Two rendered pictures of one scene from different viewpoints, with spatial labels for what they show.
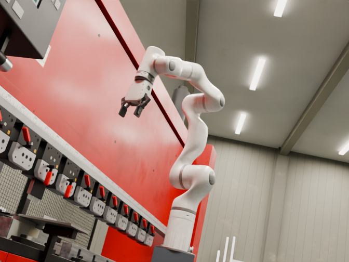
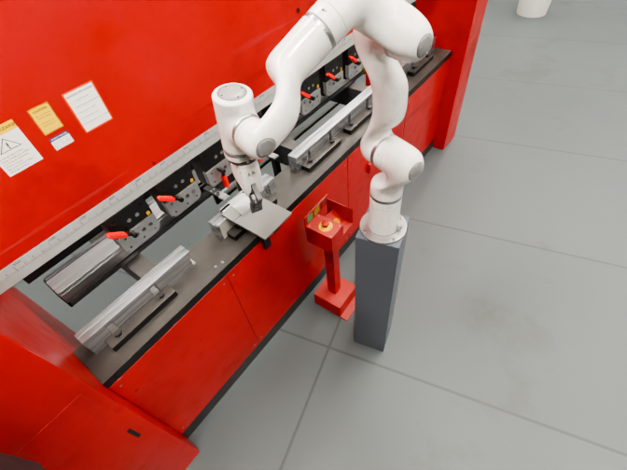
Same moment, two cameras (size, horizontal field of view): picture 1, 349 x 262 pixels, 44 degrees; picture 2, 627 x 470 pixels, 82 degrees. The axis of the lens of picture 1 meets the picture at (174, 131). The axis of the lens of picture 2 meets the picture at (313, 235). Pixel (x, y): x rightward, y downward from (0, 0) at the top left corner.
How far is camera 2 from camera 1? 1.72 m
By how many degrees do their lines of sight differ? 74
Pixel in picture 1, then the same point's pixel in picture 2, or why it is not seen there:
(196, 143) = (386, 122)
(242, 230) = not seen: outside the picture
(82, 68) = (167, 14)
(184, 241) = (388, 228)
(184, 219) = (384, 212)
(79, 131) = not seen: hidden behind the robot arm
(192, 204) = (392, 196)
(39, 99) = (146, 146)
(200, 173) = (395, 173)
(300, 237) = not seen: outside the picture
